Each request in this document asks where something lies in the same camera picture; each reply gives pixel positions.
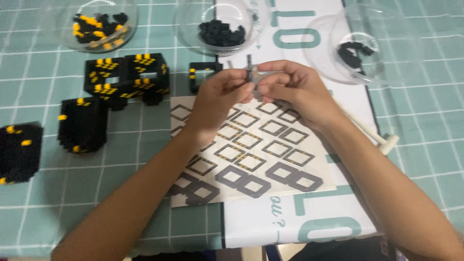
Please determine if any white bag with teal letters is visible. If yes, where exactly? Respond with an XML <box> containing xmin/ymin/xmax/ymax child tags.
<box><xmin>215</xmin><ymin>0</ymin><xmax>383</xmax><ymax>250</ymax></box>

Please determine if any person's dark clothing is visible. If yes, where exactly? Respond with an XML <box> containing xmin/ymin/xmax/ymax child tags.
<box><xmin>265</xmin><ymin>234</ymin><xmax>410</xmax><ymax>261</ymax></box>

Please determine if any pile of black yellow bricks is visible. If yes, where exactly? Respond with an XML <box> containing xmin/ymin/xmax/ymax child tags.
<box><xmin>72</xmin><ymin>12</ymin><xmax>130</xmax><ymax>50</ymax></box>

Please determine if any person's right hand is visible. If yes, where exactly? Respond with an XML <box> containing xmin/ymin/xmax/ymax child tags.
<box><xmin>255</xmin><ymin>60</ymin><xmax>343</xmax><ymax>133</ymax></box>

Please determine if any tall black brick block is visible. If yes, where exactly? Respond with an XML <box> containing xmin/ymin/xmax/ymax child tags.
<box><xmin>57</xmin><ymin>96</ymin><xmax>109</xmax><ymax>154</ymax></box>

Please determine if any small pile of black bricks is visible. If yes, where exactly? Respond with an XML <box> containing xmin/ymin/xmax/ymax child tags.
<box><xmin>337</xmin><ymin>41</ymin><xmax>375</xmax><ymax>70</ymax></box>

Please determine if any clear bowl with few black bricks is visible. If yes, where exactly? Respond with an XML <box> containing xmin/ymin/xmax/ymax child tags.
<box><xmin>302</xmin><ymin>5</ymin><xmax>425</xmax><ymax>87</ymax></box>

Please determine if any clear bowl with yellow bricks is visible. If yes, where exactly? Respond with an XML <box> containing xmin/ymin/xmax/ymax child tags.
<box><xmin>40</xmin><ymin>0</ymin><xmax>140</xmax><ymax>53</ymax></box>

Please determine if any small black brick frame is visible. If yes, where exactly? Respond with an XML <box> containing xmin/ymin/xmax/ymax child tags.
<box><xmin>188</xmin><ymin>62</ymin><xmax>224</xmax><ymax>94</ymax></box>

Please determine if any printed instruction sheet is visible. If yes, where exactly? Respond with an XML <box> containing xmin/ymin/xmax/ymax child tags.
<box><xmin>166</xmin><ymin>95</ymin><xmax>337</xmax><ymax>209</ymax></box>

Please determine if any large pile of black bricks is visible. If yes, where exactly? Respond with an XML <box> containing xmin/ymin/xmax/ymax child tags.
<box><xmin>198</xmin><ymin>20</ymin><xmax>247</xmax><ymax>48</ymax></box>

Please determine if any wide black brick block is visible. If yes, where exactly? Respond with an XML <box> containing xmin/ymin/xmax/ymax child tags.
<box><xmin>0</xmin><ymin>122</ymin><xmax>45</xmax><ymax>186</ymax></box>

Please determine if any black yellow double frame model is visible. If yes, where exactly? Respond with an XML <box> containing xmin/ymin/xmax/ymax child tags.
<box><xmin>83</xmin><ymin>53</ymin><xmax>172</xmax><ymax>111</ymax></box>

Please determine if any clear bowl with many black bricks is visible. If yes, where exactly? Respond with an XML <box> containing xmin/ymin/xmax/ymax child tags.
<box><xmin>173</xmin><ymin>0</ymin><xmax>270</xmax><ymax>57</ymax></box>

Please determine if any white plastic hammer tool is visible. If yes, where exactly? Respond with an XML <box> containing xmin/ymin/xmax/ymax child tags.
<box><xmin>335</xmin><ymin>101</ymin><xmax>400</xmax><ymax>156</ymax></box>

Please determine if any teal checked tablecloth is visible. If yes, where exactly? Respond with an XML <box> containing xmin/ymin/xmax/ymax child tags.
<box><xmin>0</xmin><ymin>0</ymin><xmax>464</xmax><ymax>259</ymax></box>

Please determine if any person's left hand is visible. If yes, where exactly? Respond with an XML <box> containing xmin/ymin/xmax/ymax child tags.
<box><xmin>185</xmin><ymin>68</ymin><xmax>256</xmax><ymax>141</ymax></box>

